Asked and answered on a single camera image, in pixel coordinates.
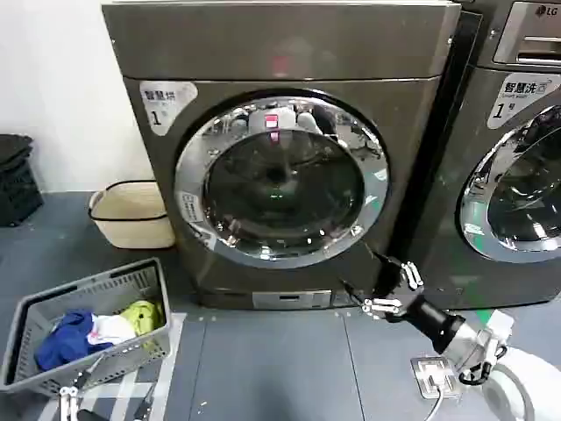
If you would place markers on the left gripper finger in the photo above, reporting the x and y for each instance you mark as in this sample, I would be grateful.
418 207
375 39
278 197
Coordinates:
68 399
144 403

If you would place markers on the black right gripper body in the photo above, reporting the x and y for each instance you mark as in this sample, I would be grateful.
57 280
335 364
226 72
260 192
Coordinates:
434 320

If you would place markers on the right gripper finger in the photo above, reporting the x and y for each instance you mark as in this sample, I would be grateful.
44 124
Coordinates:
381 307
396 276

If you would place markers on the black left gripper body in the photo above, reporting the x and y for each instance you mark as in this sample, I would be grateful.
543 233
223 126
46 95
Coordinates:
86 416

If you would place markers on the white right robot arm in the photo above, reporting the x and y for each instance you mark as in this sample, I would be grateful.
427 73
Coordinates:
526 386

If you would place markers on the silver floor pedal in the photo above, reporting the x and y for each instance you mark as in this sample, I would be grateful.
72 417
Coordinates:
427 373

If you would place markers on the blue garment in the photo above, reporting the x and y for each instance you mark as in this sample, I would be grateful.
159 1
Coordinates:
66 340

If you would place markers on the white garment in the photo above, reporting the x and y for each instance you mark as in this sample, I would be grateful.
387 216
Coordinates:
111 329

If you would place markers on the yellow-green garment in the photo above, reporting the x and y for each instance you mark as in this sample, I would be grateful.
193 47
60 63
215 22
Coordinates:
142 316

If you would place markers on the grey plastic laundry basket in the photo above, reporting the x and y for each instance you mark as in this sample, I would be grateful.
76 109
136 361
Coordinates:
30 307

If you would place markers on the round glass dryer door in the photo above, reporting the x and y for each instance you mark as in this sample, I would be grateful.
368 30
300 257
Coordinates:
285 180

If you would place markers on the round chrome glass door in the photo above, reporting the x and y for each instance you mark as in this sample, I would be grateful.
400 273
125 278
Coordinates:
521 197

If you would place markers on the beige fabric basket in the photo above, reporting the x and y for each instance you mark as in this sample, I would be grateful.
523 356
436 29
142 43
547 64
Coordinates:
131 219

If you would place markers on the grey dryer with drawer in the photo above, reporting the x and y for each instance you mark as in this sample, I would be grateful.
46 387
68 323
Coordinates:
486 96

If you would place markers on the small white door sticker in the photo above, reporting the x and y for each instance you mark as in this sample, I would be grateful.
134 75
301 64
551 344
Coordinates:
191 207

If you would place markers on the black plastic crate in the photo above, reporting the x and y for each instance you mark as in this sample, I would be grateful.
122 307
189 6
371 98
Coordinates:
17 197

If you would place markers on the white label sticker with icon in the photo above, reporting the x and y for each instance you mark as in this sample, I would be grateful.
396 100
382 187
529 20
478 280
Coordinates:
517 101

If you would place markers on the grey dryer numbered one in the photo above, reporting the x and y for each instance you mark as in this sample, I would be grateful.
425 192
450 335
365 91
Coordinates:
280 52

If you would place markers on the black folded bag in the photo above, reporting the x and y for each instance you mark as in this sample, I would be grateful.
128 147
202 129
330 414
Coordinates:
15 151

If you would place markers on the white dryer label sticker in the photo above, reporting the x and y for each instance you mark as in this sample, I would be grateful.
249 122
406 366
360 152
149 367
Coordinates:
164 105

